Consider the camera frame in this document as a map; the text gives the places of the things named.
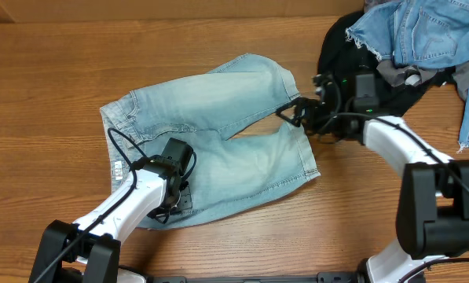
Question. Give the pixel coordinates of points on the grey cloth garment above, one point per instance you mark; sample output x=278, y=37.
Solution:
x=414, y=75

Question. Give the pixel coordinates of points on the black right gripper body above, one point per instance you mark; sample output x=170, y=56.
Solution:
x=307, y=114

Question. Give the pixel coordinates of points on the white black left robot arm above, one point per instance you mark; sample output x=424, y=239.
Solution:
x=88, y=250

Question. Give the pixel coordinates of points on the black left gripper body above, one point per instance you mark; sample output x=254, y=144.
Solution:
x=182, y=198

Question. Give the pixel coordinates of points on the light blue denim shorts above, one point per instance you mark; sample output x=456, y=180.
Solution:
x=208, y=112

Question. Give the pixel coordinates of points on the blue frayed denim jeans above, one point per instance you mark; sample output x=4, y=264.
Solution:
x=425, y=34

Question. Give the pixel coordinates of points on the black garment with patterned lining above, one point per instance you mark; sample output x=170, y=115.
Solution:
x=343, y=59

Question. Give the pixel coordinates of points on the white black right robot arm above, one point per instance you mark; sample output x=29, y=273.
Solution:
x=432, y=221

